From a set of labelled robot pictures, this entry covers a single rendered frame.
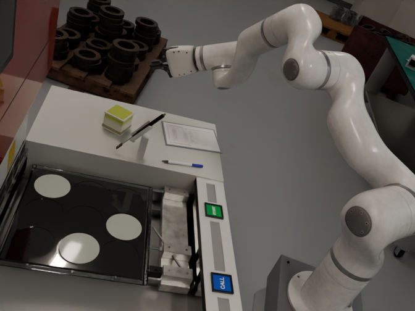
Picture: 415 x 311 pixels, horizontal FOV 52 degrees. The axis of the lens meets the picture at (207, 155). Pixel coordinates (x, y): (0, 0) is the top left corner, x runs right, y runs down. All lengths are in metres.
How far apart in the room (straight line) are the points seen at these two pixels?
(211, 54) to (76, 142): 0.52
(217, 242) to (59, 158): 0.55
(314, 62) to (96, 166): 0.73
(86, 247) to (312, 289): 0.60
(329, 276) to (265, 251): 1.59
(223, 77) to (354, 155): 0.55
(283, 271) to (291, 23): 0.68
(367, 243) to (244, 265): 1.65
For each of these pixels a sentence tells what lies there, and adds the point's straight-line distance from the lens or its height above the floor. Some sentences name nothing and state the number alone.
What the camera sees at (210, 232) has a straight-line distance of 1.23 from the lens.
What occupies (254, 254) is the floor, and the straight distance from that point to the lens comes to 2.66.
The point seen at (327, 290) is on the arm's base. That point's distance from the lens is 1.17.
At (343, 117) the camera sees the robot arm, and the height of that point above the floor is 1.41.
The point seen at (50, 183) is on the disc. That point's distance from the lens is 1.34.
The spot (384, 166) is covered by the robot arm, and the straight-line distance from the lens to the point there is 1.07.
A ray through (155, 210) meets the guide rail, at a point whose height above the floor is 0.85.
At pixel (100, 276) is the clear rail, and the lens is 1.13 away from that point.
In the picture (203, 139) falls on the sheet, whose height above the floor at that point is 0.97.
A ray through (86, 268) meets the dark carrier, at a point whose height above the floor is 0.90.
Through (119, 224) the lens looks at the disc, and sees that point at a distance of 1.25.
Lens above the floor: 1.80
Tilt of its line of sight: 33 degrees down
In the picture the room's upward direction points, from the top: 22 degrees clockwise
